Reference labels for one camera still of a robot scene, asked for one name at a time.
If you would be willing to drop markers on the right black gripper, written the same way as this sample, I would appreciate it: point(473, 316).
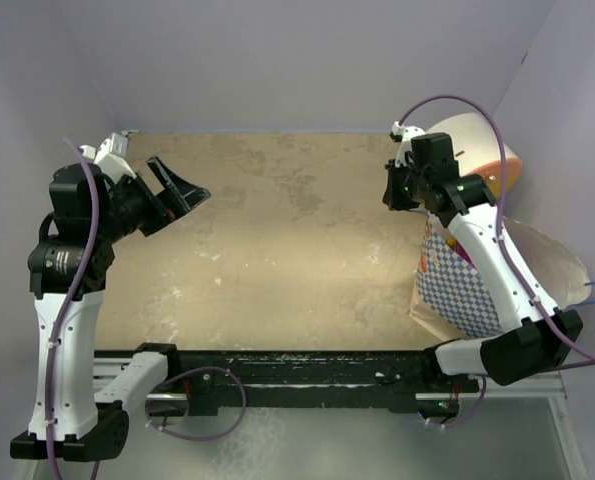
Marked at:
point(391, 197)

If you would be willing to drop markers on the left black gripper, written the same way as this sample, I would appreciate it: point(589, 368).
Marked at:
point(177, 197)

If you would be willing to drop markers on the blue checkered paper bag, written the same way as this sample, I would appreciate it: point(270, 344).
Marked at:
point(450, 300)

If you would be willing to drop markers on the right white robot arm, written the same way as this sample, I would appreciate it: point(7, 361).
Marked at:
point(536, 334)

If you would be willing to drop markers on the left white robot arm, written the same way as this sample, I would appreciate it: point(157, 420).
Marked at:
point(93, 207)

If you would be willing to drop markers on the beige and orange cylinder device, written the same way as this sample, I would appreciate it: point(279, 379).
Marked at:
point(475, 147)

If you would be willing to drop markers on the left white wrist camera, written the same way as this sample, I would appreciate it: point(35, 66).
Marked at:
point(110, 157)

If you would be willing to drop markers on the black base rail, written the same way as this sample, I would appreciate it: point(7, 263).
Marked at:
point(399, 381)

